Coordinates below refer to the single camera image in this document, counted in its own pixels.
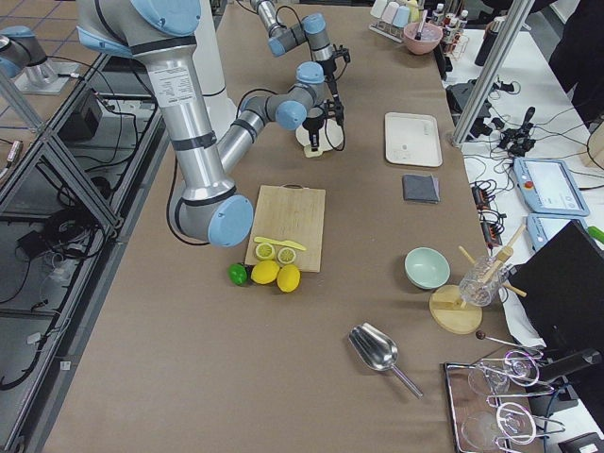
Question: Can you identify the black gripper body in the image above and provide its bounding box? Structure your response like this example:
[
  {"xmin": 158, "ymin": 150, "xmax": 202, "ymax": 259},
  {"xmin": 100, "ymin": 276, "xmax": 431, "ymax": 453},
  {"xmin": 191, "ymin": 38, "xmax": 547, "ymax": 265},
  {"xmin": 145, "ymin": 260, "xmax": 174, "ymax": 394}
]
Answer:
[
  {"xmin": 302, "ymin": 100, "xmax": 335, "ymax": 132},
  {"xmin": 314, "ymin": 44, "xmax": 351, "ymax": 97}
]

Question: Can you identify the cream round plate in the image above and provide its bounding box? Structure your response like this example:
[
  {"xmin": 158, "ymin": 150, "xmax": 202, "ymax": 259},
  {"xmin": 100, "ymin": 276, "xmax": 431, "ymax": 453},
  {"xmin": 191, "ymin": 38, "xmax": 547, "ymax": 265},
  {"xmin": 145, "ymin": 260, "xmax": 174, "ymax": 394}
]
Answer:
[{"xmin": 295, "ymin": 119, "xmax": 344, "ymax": 152}]

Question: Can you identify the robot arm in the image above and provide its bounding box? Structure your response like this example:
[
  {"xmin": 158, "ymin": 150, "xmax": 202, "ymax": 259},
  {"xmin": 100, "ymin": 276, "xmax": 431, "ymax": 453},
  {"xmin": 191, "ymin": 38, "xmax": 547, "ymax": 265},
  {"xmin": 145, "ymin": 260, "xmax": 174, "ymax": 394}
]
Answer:
[
  {"xmin": 250, "ymin": 0, "xmax": 351, "ymax": 127},
  {"xmin": 76, "ymin": 1, "xmax": 346, "ymax": 247}
]

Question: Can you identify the cream rectangular tray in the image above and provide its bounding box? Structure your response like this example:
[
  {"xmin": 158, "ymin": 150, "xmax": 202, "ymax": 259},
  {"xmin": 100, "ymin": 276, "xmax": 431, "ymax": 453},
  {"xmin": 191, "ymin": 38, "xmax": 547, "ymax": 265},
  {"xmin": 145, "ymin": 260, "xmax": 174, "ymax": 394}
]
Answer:
[{"xmin": 384, "ymin": 112, "xmax": 443, "ymax": 168}]

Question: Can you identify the black tray with glasses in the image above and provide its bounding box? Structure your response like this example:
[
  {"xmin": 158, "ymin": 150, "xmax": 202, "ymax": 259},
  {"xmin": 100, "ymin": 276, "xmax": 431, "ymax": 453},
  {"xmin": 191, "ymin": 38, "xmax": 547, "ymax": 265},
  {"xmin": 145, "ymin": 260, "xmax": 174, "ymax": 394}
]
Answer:
[{"xmin": 443, "ymin": 349, "xmax": 565, "ymax": 452}]

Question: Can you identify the light green cup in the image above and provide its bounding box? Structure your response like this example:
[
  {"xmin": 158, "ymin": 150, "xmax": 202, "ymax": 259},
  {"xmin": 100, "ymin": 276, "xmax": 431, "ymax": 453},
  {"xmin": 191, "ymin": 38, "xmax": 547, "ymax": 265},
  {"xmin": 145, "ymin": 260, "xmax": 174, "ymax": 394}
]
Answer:
[{"xmin": 370, "ymin": 0, "xmax": 388, "ymax": 19}]

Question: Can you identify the wooden cutting board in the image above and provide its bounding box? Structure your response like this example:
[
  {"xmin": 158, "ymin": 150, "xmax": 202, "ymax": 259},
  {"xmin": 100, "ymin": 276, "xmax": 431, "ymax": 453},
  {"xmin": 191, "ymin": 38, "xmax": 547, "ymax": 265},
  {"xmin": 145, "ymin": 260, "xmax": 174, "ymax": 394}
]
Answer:
[{"xmin": 244, "ymin": 185, "xmax": 326, "ymax": 273}]

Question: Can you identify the pink cup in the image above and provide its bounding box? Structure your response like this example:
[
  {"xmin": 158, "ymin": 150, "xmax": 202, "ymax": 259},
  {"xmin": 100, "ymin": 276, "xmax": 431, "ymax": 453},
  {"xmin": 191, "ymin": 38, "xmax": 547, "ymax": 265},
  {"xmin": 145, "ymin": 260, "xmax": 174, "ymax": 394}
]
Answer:
[{"xmin": 381, "ymin": 1, "xmax": 400, "ymax": 25}]

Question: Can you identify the light blue cup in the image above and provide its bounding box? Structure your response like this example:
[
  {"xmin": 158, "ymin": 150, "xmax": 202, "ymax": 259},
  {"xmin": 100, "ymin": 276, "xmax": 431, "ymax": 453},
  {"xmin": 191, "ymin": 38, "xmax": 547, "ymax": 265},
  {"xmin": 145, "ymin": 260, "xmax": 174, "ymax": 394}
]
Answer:
[{"xmin": 392, "ymin": 5, "xmax": 411, "ymax": 28}]

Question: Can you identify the pink bowl with ice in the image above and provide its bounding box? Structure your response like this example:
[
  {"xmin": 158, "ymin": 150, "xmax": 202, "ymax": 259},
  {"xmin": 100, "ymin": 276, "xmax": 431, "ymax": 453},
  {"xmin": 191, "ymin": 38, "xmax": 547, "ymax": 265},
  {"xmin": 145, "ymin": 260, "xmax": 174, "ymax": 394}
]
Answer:
[{"xmin": 403, "ymin": 23, "xmax": 443, "ymax": 55}]

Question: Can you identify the yellow plastic knife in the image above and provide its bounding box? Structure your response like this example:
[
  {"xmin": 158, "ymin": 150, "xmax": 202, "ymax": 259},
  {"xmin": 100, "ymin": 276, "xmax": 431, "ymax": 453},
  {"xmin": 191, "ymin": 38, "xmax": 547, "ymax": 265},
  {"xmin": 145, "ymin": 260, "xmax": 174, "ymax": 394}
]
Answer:
[{"xmin": 253, "ymin": 236, "xmax": 307, "ymax": 251}]

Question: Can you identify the folded grey cloth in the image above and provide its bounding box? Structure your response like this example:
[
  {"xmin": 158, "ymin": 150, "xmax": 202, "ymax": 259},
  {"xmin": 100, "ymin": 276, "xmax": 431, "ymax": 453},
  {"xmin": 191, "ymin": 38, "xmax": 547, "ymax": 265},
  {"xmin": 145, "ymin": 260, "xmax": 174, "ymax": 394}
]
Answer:
[{"xmin": 402, "ymin": 174, "xmax": 440, "ymax": 204}]

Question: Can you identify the lemon half slice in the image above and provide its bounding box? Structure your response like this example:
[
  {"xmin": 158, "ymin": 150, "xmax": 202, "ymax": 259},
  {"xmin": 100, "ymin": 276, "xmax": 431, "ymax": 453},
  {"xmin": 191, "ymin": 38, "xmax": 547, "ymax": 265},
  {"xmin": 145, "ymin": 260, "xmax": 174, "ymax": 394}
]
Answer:
[
  {"xmin": 277, "ymin": 246, "xmax": 297, "ymax": 265},
  {"xmin": 255, "ymin": 242, "xmax": 277, "ymax": 260}
]

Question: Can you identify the bottle rack with bottles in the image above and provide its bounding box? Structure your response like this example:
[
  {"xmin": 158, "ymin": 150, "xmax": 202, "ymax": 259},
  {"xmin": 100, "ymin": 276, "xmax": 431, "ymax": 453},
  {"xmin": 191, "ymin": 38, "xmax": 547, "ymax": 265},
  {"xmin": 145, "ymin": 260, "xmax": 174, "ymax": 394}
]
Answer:
[{"xmin": 430, "ymin": 3, "xmax": 469, "ymax": 60}]

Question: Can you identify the whole yellow lemon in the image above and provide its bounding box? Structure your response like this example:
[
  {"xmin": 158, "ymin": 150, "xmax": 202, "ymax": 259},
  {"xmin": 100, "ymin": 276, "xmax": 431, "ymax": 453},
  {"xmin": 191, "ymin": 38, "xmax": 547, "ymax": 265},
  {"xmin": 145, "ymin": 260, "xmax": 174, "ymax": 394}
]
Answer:
[
  {"xmin": 277, "ymin": 264, "xmax": 301, "ymax": 293},
  {"xmin": 251, "ymin": 260, "xmax": 280, "ymax": 285}
]

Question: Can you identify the green lime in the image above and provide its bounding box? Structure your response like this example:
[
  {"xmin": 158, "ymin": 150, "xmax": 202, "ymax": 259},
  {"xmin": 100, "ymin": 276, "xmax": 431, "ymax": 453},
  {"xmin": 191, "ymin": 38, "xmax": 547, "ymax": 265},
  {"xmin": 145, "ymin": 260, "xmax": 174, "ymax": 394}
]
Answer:
[{"xmin": 227, "ymin": 263, "xmax": 249, "ymax": 286}]

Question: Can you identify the mint green bowl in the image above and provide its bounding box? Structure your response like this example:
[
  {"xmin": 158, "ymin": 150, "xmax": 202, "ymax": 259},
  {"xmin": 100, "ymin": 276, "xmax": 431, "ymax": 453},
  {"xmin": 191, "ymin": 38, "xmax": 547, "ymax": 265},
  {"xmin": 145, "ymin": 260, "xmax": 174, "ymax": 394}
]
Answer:
[{"xmin": 404, "ymin": 247, "xmax": 450, "ymax": 290}]

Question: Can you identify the wooden cup stand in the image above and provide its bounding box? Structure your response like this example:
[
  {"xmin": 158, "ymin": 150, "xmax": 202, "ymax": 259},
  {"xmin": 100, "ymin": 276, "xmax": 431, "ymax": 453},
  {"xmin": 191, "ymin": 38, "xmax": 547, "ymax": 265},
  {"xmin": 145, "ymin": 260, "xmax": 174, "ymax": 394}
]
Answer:
[{"xmin": 429, "ymin": 224, "xmax": 527, "ymax": 335}]

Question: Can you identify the metal scoop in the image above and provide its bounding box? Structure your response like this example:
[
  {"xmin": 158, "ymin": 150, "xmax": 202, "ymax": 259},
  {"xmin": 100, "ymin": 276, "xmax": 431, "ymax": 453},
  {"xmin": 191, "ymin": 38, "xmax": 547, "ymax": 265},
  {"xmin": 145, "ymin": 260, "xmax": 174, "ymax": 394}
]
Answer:
[{"xmin": 348, "ymin": 322, "xmax": 424, "ymax": 398}]

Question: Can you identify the blue teach pendant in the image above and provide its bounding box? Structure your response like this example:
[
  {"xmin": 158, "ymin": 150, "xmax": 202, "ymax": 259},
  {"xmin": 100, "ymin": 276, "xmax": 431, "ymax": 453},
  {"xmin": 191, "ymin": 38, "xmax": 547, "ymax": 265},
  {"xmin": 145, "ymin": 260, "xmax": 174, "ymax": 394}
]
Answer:
[
  {"xmin": 512, "ymin": 158, "xmax": 591, "ymax": 217},
  {"xmin": 526, "ymin": 213, "xmax": 603, "ymax": 251}
]

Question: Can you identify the clear glass cup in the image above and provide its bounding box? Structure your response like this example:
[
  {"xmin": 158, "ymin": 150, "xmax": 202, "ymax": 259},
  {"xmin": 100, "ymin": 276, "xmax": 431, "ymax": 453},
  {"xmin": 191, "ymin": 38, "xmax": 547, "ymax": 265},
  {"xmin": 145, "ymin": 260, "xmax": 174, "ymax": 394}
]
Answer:
[{"xmin": 460, "ymin": 256, "xmax": 509, "ymax": 307}]

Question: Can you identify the black monitor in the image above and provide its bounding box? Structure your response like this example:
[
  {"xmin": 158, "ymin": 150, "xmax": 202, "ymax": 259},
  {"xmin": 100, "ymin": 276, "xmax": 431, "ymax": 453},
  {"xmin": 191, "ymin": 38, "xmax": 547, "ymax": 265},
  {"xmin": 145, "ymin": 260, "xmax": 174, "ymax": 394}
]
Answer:
[{"xmin": 510, "ymin": 220, "xmax": 603, "ymax": 353}]

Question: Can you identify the white wire cup rack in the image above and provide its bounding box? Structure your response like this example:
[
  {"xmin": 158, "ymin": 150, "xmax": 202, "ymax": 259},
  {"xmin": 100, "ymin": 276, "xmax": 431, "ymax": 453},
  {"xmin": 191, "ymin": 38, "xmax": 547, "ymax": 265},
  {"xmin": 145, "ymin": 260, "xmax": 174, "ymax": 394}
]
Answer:
[{"xmin": 369, "ymin": 17, "xmax": 406, "ymax": 42}]

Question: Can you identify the white camera post with base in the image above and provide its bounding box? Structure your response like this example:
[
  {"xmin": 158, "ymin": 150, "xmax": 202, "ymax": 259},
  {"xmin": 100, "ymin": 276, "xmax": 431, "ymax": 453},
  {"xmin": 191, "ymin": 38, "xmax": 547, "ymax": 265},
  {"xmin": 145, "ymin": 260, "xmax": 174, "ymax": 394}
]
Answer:
[{"xmin": 193, "ymin": 0, "xmax": 237, "ymax": 137}]

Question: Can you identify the aluminium frame post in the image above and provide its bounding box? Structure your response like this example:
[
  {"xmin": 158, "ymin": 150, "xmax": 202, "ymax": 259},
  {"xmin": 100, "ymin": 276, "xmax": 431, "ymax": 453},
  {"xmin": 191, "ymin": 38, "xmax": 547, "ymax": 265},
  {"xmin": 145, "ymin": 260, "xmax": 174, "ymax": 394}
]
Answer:
[{"xmin": 451, "ymin": 0, "xmax": 534, "ymax": 148}]

